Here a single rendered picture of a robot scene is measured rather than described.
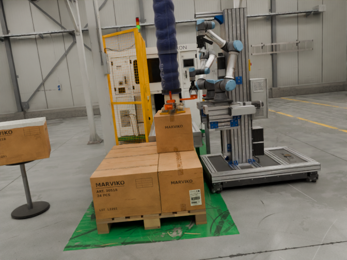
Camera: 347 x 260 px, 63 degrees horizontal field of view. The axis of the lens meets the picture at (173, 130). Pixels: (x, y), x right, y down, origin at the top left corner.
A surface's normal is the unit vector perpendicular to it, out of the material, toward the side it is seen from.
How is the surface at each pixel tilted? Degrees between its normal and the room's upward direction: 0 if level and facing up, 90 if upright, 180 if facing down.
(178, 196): 90
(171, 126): 90
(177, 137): 90
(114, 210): 90
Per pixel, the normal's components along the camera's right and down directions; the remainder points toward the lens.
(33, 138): 0.35, 0.14
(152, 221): 0.03, 0.18
